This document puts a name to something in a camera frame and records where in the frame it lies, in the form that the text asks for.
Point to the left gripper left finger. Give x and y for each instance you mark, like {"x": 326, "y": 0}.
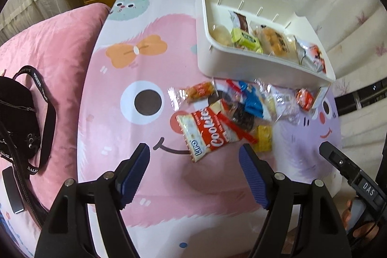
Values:
{"x": 129, "y": 174}

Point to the pale puffed snack bag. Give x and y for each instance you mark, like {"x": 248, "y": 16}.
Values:
{"x": 221, "y": 35}

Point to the red white cookies packet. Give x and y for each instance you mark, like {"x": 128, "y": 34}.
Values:
{"x": 206, "y": 131}

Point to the green snack packet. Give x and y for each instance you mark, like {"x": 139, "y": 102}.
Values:
{"x": 243, "y": 40}

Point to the white purple bread packet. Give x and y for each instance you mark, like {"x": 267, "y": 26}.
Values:
{"x": 280, "y": 102}

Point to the orange twist snack packet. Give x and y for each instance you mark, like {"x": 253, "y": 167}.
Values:
{"x": 199, "y": 91}

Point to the large white red snack bag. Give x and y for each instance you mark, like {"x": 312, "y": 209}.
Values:
{"x": 310, "y": 56}

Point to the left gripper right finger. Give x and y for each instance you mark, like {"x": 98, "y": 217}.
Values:
{"x": 257, "y": 172}

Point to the brown star wrapper snack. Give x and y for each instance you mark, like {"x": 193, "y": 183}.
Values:
{"x": 239, "y": 21}

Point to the yellow small snack packet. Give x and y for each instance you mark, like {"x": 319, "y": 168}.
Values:
{"x": 263, "y": 135}

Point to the orange fried snack bag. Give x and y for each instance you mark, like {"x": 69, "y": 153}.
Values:
{"x": 273, "y": 42}

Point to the orange grey oats bar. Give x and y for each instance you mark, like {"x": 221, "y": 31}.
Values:
{"x": 320, "y": 96}

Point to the cartoon printed tablecloth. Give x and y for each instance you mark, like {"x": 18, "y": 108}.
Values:
{"x": 152, "y": 80}

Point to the black shoulder bag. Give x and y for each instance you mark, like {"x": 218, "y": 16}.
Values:
{"x": 19, "y": 117}

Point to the person's hand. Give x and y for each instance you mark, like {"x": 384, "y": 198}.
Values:
{"x": 366, "y": 232}

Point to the black cookie packet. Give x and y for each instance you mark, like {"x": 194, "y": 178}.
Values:
{"x": 230, "y": 106}

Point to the blue snack packet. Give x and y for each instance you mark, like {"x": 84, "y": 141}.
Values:
{"x": 251, "y": 101}

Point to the small red snack packet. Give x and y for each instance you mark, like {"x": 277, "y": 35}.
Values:
{"x": 304, "y": 99}

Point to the white plastic storage bin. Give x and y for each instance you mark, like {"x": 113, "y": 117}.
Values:
{"x": 216, "y": 60}

